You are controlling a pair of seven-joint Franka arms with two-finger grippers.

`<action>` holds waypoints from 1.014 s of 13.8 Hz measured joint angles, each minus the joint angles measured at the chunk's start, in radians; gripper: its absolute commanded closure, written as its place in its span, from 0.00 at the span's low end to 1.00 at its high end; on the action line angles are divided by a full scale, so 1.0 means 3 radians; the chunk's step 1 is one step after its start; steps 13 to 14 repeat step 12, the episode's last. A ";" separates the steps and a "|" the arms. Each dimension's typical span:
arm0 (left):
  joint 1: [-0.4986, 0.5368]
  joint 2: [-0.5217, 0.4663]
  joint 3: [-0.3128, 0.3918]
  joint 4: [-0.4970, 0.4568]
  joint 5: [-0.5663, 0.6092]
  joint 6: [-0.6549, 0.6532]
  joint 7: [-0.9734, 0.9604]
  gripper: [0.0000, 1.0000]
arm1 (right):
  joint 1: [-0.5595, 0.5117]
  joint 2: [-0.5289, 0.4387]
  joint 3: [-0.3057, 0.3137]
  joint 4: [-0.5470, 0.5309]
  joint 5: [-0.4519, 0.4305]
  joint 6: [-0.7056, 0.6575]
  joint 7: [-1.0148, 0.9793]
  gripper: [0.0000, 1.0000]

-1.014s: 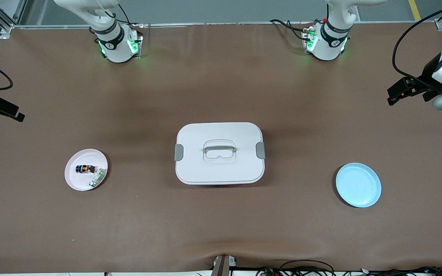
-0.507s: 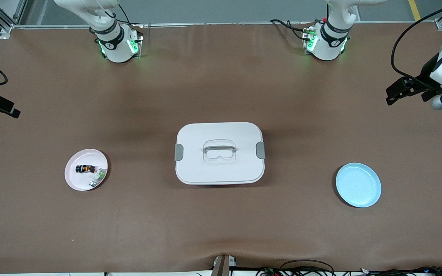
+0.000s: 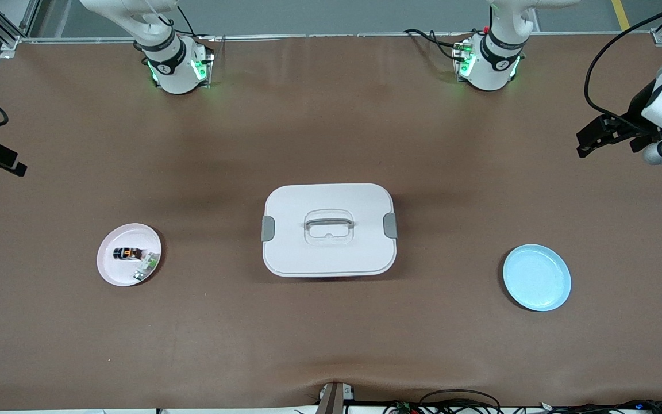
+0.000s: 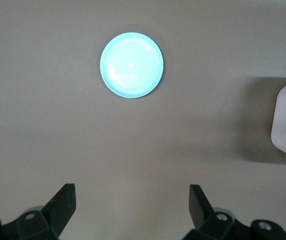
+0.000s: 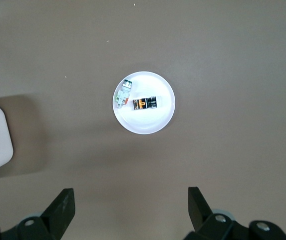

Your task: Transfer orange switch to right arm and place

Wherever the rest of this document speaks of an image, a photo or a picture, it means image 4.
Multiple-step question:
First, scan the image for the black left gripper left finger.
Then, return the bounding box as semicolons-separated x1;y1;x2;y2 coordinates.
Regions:
0;183;76;240

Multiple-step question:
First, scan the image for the brown table cover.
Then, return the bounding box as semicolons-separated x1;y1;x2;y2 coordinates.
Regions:
0;0;286;240

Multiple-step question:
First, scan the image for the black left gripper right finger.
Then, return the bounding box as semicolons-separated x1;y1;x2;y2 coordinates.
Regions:
186;184;286;240

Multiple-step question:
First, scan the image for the light blue round plate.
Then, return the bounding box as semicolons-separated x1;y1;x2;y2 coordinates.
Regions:
99;31;164;99

